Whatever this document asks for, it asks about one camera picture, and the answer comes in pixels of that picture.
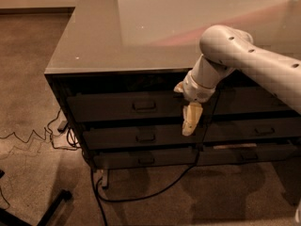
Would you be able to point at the black power adapter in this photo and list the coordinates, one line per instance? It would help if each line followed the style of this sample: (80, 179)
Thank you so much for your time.
(62, 127)

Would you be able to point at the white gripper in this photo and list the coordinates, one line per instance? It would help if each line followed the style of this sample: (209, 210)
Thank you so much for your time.
(197, 90)

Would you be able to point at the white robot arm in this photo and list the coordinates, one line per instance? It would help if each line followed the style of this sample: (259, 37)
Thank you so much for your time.
(224, 50)

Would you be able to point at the black stand leg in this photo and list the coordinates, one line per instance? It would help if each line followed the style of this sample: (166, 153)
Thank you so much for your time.
(7, 219)

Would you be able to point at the grey drawer cabinet with glass top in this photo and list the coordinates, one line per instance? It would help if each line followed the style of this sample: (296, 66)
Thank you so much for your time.
(116, 46)

